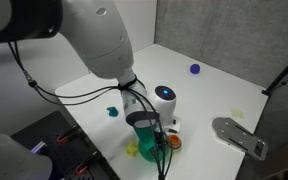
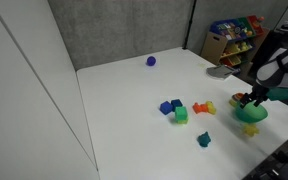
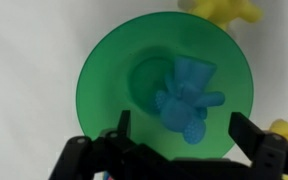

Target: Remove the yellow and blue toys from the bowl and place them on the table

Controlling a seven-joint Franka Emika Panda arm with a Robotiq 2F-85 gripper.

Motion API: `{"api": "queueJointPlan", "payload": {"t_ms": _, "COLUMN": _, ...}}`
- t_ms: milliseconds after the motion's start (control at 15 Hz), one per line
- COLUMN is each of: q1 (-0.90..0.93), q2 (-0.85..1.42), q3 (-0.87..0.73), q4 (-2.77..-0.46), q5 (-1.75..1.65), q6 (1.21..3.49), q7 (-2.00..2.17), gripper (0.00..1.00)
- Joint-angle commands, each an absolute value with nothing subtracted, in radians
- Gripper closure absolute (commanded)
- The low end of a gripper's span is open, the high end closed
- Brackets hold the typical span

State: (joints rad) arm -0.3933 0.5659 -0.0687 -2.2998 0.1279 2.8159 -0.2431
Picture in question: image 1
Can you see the purple ball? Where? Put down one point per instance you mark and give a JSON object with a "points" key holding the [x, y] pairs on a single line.
{"points": [[194, 68]]}

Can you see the grey metal mounting plate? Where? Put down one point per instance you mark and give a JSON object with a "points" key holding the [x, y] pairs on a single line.
{"points": [[239, 135]]}

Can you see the rainbow striped stacking toy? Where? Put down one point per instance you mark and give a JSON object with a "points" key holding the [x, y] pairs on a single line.
{"points": [[174, 141]]}

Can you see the teal rubber toy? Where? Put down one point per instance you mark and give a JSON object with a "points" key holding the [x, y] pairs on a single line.
{"points": [[112, 111]]}

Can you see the black tripod pole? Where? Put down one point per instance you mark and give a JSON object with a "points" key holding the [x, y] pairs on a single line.
{"points": [[284, 76]]}

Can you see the yellow sticker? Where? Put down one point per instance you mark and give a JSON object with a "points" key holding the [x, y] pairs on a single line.
{"points": [[237, 113]]}

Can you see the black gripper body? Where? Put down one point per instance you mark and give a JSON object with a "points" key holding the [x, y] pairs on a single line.
{"points": [[143, 119]]}

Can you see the green plastic bowl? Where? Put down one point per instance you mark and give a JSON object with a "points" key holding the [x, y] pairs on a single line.
{"points": [[145, 144]]}

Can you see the yellow spiky rubber toy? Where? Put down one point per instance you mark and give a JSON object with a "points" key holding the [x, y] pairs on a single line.
{"points": [[131, 149]]}

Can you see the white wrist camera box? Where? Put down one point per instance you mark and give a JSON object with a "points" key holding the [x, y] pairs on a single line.
{"points": [[174, 124]]}

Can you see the black equipment platform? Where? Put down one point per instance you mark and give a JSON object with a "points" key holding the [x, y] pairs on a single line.
{"points": [[64, 133]]}

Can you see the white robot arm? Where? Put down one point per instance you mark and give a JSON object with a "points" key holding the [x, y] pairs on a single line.
{"points": [[97, 36]]}

